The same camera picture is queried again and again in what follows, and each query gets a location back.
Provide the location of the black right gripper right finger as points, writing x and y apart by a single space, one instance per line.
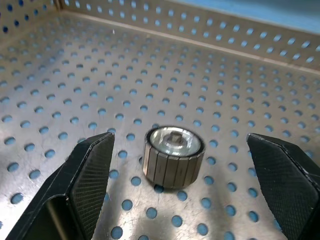
290 190

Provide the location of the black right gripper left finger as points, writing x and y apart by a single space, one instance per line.
80 190

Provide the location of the metal rotor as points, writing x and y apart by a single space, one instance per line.
172 170

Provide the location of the perforated metal tray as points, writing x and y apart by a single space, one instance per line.
175 87

